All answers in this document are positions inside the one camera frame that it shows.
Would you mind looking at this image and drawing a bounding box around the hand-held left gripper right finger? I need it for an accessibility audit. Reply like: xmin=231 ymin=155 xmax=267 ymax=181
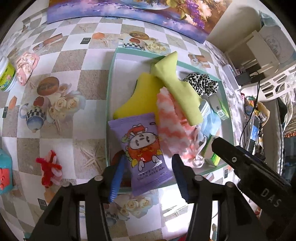
xmin=171 ymin=153 xmax=262 ymax=241

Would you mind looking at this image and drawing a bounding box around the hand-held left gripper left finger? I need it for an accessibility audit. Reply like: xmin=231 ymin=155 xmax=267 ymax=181
xmin=28 ymin=156 xmax=126 ymax=241

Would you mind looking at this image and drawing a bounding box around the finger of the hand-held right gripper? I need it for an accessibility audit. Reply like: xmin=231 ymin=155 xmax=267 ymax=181
xmin=211 ymin=137 xmax=266 ymax=177

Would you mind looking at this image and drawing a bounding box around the blue face mask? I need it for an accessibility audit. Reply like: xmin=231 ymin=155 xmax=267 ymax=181
xmin=183 ymin=111 xmax=222 ymax=168

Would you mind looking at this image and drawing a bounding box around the purple wipes packet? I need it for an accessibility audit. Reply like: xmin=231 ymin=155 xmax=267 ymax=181
xmin=107 ymin=112 xmax=174 ymax=196

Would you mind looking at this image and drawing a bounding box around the pink striped fluffy towel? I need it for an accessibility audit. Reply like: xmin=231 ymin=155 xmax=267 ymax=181
xmin=156 ymin=87 xmax=197 ymax=160

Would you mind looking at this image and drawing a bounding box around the leopard print scrunchie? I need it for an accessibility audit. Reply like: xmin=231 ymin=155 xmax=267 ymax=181
xmin=181 ymin=72 xmax=219 ymax=96

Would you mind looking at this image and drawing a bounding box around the green cloth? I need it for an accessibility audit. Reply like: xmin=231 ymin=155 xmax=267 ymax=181
xmin=150 ymin=51 xmax=203 ymax=127

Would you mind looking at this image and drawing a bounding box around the yellow sponge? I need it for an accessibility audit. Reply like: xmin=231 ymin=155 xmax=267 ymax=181
xmin=113 ymin=72 xmax=162 ymax=121

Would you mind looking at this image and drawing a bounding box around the teal rimmed white tray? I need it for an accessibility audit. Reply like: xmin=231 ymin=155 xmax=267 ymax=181
xmin=106 ymin=47 xmax=234 ymax=186

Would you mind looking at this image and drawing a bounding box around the red pipe cleaner toy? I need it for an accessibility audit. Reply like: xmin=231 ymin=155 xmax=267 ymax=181
xmin=36 ymin=150 xmax=63 ymax=187

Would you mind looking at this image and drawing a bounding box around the black device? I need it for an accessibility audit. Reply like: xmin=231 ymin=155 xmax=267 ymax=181
xmin=235 ymin=71 xmax=252 ymax=86

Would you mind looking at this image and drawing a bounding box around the white power strip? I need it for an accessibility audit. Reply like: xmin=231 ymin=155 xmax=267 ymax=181
xmin=222 ymin=64 xmax=241 ymax=91

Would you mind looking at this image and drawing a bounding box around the white plastic basket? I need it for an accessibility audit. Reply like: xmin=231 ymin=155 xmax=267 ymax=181
xmin=257 ymin=66 xmax=296 ymax=102

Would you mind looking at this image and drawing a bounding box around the teal plastic toy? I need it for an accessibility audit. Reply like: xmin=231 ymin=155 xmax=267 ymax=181
xmin=0 ymin=148 xmax=13 ymax=195

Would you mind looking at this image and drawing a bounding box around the white shelf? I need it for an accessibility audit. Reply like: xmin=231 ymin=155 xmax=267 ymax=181
xmin=225 ymin=23 xmax=287 ymax=77

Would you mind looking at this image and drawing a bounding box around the pink patterned scrunchie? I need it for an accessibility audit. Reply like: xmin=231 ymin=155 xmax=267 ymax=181
xmin=15 ymin=52 xmax=40 ymax=86

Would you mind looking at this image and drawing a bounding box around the flower painting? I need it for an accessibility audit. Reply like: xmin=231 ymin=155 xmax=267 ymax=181
xmin=47 ymin=0 xmax=233 ymax=43

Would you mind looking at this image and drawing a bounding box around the white medicine bottle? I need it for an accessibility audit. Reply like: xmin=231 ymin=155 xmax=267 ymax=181
xmin=0 ymin=56 xmax=17 ymax=93

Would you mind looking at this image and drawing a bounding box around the black cable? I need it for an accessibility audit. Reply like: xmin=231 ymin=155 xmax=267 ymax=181
xmin=239 ymin=72 xmax=262 ymax=146

